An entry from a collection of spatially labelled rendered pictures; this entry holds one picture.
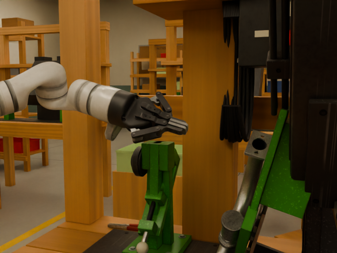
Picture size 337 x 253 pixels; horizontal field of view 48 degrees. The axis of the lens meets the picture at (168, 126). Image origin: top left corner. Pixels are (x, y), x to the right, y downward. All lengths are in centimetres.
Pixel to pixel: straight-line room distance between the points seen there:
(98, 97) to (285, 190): 40
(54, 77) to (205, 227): 57
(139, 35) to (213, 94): 1075
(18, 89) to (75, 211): 52
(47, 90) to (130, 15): 1111
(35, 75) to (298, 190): 56
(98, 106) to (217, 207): 46
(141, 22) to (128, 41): 68
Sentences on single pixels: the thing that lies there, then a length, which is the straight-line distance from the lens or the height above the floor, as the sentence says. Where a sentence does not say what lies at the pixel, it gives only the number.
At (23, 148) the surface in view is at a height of 35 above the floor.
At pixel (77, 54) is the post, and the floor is 139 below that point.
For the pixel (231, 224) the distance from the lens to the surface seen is 66.
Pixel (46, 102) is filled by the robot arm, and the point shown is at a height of 127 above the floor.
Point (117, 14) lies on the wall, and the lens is 1213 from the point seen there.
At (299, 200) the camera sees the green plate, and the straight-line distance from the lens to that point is 65.
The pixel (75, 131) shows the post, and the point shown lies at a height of 117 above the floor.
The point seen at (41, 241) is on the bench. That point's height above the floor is 88.
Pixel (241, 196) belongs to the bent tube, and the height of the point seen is 109.
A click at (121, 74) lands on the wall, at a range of 1190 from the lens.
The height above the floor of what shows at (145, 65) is 184.
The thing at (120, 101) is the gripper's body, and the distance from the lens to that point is 77.
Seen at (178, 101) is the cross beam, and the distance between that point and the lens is 113.
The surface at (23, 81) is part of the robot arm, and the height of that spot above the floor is 132.
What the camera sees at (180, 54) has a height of 209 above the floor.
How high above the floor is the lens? 131
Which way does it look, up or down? 6 degrees down
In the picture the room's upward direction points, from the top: straight up
